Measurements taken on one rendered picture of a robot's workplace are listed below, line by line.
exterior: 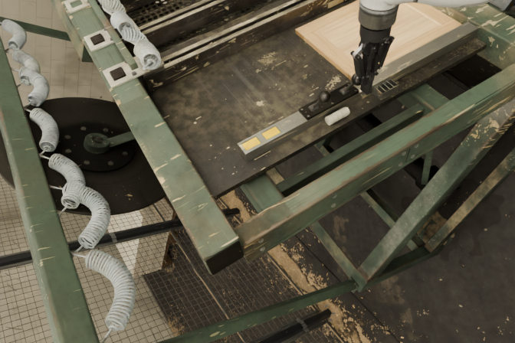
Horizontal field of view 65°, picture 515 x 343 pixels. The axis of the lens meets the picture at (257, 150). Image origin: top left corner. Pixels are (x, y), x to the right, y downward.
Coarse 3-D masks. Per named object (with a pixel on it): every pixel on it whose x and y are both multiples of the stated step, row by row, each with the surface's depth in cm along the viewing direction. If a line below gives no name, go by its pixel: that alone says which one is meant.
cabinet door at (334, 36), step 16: (336, 16) 157; (352, 16) 156; (400, 16) 154; (416, 16) 153; (432, 16) 151; (448, 16) 150; (304, 32) 153; (320, 32) 152; (336, 32) 151; (352, 32) 151; (400, 32) 148; (416, 32) 147; (432, 32) 146; (320, 48) 146; (336, 48) 145; (352, 48) 145; (400, 48) 142; (336, 64) 141; (352, 64) 140; (384, 64) 138
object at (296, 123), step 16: (448, 32) 142; (464, 32) 141; (416, 48) 138; (432, 48) 137; (448, 48) 140; (400, 64) 134; (416, 64) 135; (384, 80) 131; (352, 96) 128; (288, 128) 122; (304, 128) 125; (240, 144) 120; (272, 144) 122
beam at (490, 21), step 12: (444, 12) 151; (456, 12) 147; (468, 12) 146; (480, 12) 145; (492, 12) 144; (480, 24) 141; (492, 24) 140; (504, 24) 140; (480, 36) 143; (492, 36) 139; (504, 36) 136; (492, 48) 141; (504, 48) 137; (492, 60) 143; (504, 60) 139
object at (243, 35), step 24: (312, 0) 156; (240, 24) 151; (264, 24) 151; (288, 24) 157; (192, 48) 145; (216, 48) 146; (240, 48) 152; (144, 72) 134; (168, 72) 142; (192, 72) 148
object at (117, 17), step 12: (96, 12) 132; (108, 12) 141; (120, 12) 138; (108, 24) 126; (132, 24) 136; (120, 48) 118; (144, 48) 126; (132, 60) 114; (144, 60) 129; (156, 60) 129
